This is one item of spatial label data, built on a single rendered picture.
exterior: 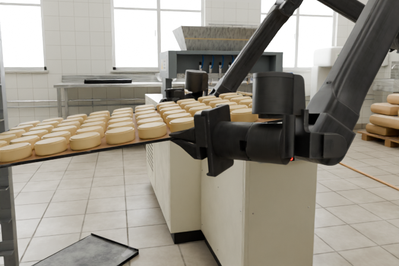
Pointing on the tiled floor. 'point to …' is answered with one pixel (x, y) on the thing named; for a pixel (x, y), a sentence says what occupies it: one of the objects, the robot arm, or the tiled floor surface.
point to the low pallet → (390, 141)
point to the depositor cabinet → (176, 186)
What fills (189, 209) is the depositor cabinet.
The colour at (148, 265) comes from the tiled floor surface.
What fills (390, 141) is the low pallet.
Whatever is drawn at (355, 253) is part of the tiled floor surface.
